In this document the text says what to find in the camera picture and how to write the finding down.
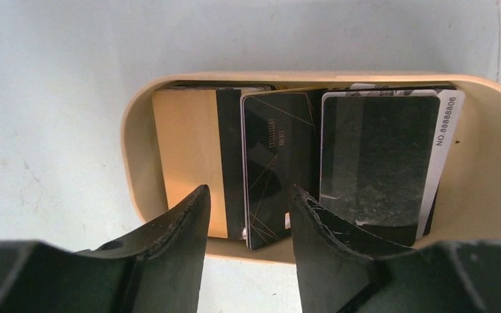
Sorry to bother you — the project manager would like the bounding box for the glossy black card in tray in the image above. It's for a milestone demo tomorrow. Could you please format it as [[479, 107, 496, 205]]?
[[320, 93, 440, 246]]

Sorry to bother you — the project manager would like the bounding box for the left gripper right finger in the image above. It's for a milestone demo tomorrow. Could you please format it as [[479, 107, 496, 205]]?
[[290, 186, 501, 312]]

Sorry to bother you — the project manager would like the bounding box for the white numbered card in tray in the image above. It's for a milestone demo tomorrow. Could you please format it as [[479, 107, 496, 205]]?
[[322, 83, 465, 241]]

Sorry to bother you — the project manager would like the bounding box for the gold black card in tray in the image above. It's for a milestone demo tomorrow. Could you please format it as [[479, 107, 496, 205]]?
[[152, 85, 268, 240]]

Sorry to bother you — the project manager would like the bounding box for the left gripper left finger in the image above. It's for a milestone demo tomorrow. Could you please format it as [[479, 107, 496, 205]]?
[[0, 185, 211, 312]]

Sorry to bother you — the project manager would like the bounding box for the beige oval tray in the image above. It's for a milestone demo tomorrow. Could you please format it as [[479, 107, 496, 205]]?
[[121, 72, 501, 264]]

